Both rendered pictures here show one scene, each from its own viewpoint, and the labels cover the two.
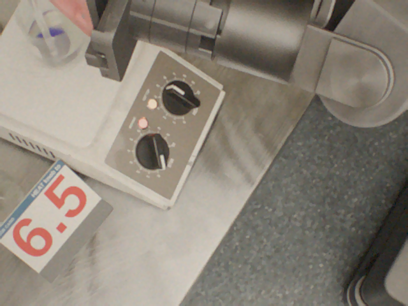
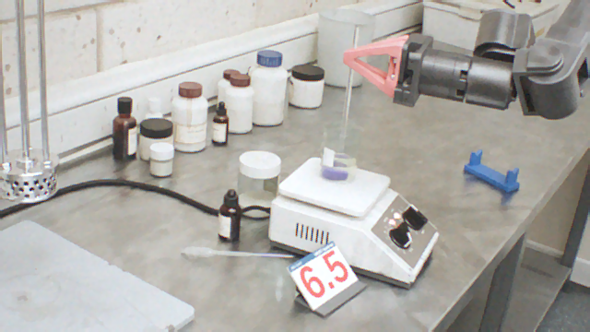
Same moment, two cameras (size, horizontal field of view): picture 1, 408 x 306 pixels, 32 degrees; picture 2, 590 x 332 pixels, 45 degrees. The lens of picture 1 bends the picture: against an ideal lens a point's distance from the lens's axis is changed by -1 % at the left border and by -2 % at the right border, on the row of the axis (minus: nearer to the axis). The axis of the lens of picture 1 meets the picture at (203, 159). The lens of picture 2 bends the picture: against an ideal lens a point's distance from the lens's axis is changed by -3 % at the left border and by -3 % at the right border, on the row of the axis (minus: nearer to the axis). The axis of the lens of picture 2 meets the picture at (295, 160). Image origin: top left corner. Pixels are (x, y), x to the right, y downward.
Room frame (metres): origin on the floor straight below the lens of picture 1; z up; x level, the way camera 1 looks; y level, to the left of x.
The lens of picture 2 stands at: (-0.64, 0.14, 1.26)
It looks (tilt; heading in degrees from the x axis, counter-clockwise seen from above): 24 degrees down; 4
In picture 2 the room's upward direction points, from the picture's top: 6 degrees clockwise
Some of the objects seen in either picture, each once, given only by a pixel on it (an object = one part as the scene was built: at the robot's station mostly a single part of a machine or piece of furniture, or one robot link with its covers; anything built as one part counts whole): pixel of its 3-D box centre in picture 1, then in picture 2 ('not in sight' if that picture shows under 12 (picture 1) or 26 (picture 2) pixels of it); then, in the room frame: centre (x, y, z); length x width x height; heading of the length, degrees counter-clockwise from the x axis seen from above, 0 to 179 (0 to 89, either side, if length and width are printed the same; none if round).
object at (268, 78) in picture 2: not in sight; (266, 87); (0.65, 0.28, 0.81); 0.07 x 0.07 x 0.13
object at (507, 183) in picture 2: not in sight; (492, 169); (0.51, -0.13, 0.77); 0.10 x 0.03 x 0.04; 43
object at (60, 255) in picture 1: (54, 221); (327, 277); (0.11, 0.13, 0.77); 0.09 x 0.06 x 0.04; 147
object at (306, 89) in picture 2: not in sight; (306, 86); (0.77, 0.22, 0.79); 0.07 x 0.07 x 0.07
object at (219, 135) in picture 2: not in sight; (220, 122); (0.52, 0.34, 0.79); 0.03 x 0.03 x 0.07
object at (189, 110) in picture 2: not in sight; (189, 115); (0.49, 0.39, 0.80); 0.06 x 0.06 x 0.11
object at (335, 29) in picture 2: not in sight; (340, 46); (0.96, 0.16, 0.82); 0.18 x 0.13 x 0.15; 30
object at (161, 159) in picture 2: not in sight; (161, 160); (0.37, 0.41, 0.77); 0.04 x 0.04 x 0.04
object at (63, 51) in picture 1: (54, 23); (340, 150); (0.26, 0.13, 0.87); 0.06 x 0.05 x 0.08; 171
